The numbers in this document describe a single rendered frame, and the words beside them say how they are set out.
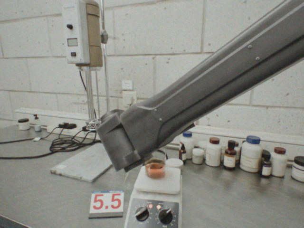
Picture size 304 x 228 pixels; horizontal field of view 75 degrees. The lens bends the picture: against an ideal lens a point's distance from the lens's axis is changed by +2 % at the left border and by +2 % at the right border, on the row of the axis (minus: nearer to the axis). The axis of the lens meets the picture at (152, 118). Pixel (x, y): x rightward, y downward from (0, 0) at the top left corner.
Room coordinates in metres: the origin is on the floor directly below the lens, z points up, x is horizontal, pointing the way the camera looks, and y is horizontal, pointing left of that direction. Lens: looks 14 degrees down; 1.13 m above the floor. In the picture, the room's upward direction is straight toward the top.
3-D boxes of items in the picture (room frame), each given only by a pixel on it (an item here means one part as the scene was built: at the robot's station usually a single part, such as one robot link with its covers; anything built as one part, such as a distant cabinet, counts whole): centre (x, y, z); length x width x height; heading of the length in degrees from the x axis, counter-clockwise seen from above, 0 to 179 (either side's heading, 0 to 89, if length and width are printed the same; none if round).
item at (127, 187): (0.55, 0.09, 0.76); 0.06 x 0.06 x 0.02
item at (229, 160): (0.72, -0.31, 0.80); 0.04 x 0.04 x 0.11
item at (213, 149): (0.75, -0.25, 0.80); 0.06 x 0.06 x 0.11
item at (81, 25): (0.78, 0.25, 1.25); 0.15 x 0.11 x 0.24; 158
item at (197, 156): (0.76, -0.19, 0.78); 0.05 x 0.05 x 0.05
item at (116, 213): (0.47, 0.13, 0.77); 0.09 x 0.06 x 0.04; 94
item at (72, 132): (1.12, 0.46, 0.77); 0.40 x 0.06 x 0.04; 68
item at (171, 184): (0.50, -0.02, 0.83); 0.12 x 0.12 x 0.01; 81
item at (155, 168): (0.51, -0.01, 0.88); 0.07 x 0.06 x 0.08; 143
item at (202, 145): (0.82, -0.23, 0.78); 0.06 x 0.06 x 0.07
